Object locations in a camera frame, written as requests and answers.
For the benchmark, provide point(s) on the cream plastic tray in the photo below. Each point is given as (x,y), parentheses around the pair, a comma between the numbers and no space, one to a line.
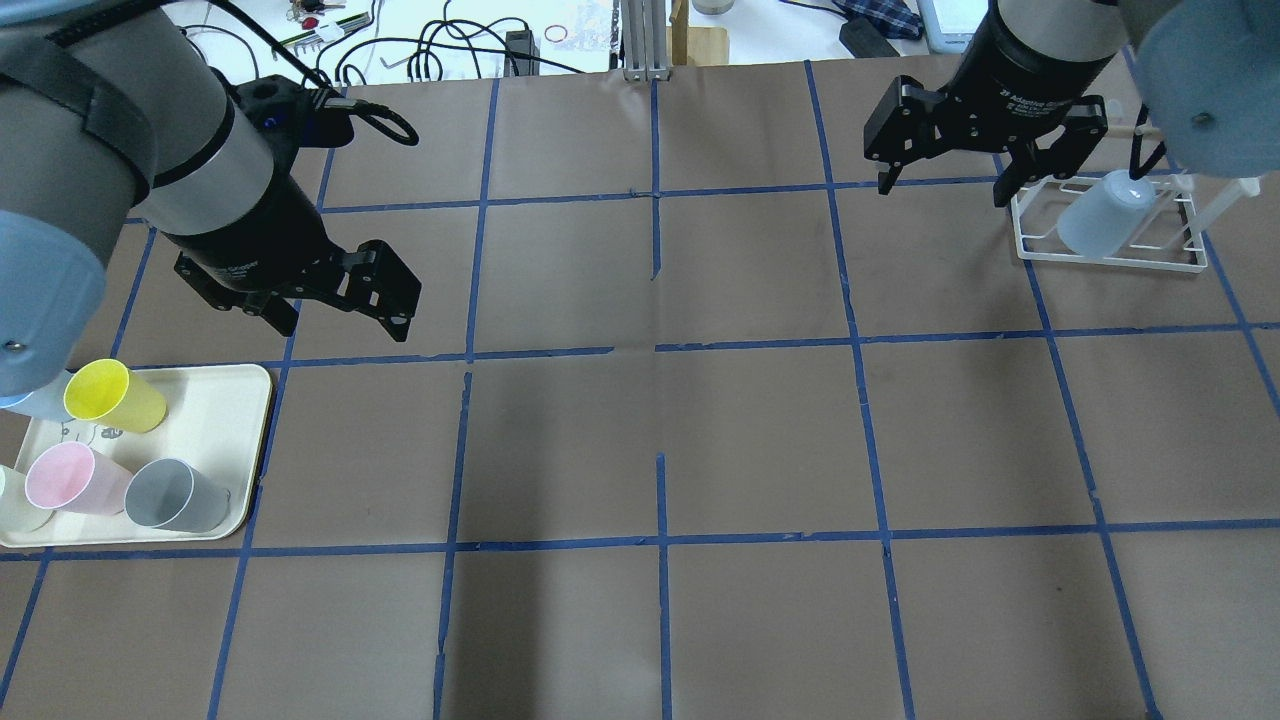
(217,419)

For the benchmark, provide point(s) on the wooden mug tree stand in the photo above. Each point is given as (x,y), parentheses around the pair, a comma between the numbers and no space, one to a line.
(695,46)

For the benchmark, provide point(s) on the aluminium frame post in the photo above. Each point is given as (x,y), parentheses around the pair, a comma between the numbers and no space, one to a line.
(644,53)

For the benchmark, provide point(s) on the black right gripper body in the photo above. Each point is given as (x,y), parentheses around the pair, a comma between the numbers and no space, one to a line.
(1030,72)

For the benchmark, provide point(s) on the plaid folded umbrella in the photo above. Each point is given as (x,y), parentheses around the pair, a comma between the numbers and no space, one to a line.
(892,18)

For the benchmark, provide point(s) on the pale green plastic cup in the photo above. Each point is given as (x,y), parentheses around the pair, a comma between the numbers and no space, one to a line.
(18,515)

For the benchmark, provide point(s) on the hex key set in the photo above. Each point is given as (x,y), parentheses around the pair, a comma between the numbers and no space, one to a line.
(318,33)

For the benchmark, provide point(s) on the light blue plastic cup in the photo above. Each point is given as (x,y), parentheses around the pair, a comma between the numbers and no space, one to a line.
(1102,220)

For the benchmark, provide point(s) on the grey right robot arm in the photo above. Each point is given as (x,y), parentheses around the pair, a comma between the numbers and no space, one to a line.
(1207,73)

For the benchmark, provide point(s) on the yellow plastic cup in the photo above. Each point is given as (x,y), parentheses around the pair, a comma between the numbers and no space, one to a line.
(108,393)

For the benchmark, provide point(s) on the grey plastic cup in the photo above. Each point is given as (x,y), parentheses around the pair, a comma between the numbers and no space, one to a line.
(169,494)

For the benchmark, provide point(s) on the light blue handled cup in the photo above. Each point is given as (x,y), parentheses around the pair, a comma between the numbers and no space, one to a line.
(46,403)

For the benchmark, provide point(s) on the white wire cup rack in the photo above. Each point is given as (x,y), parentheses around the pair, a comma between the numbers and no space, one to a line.
(1157,223)

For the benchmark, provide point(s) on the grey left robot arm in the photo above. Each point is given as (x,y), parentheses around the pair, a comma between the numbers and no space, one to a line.
(107,112)

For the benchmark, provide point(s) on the pink plastic cup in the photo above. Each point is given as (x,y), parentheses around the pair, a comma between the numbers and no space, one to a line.
(73,477)

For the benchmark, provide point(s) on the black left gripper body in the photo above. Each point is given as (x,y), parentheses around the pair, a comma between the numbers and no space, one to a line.
(262,233)

